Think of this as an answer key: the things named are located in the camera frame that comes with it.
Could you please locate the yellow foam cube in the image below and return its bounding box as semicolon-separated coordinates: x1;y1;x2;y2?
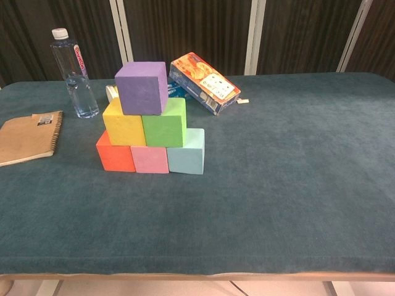
102;97;147;147

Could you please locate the white metal frame post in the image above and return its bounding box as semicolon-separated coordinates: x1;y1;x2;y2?
245;0;268;76
336;0;374;73
109;0;136;80

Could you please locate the blue Oreo box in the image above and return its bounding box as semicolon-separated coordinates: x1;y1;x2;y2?
167;82;194;100

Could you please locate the green foam cube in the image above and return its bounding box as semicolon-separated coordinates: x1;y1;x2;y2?
141;97;188;148

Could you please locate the orange cracker box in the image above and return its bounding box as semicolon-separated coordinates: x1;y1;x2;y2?
168;52;241;116

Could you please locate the light blue foam cube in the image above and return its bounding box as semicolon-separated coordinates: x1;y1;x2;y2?
167;128;206;176

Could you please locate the clear plastic water bottle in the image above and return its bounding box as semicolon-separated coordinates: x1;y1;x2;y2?
50;27;100;120

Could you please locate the dark blue tablecloth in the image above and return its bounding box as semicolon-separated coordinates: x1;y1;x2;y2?
0;72;395;275

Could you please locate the purple foam cube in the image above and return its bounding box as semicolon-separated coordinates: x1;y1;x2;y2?
114;61;169;117

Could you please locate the orange foam cube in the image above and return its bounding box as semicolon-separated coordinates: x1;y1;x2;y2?
96;129;136;173

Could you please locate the brown spiral notebook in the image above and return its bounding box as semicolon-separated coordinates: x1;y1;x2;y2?
0;110;64;168

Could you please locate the pink foam cube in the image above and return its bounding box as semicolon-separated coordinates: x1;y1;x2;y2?
130;144;170;175

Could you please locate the clear tennis ball tube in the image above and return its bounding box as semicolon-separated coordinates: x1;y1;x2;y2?
106;84;119;102

